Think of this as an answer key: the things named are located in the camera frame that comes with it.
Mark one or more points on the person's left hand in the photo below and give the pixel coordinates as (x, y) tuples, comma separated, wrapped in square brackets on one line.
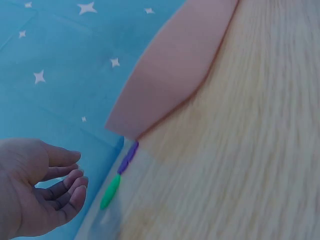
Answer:
[(22, 180)]

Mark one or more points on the person's left thumb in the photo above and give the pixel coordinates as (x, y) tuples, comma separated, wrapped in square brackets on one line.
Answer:
[(61, 156)]

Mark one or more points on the person's left fingers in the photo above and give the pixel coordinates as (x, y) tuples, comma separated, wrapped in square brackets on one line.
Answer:
[(73, 193)]

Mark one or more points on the green oval bead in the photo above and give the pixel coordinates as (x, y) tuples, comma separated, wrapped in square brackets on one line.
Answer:
[(110, 192)]

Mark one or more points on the purple oval bead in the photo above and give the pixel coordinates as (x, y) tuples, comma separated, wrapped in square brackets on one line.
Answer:
[(133, 150), (123, 165)]

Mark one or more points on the pink foam sheet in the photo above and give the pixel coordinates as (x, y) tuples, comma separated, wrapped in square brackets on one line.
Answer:
[(180, 67)]

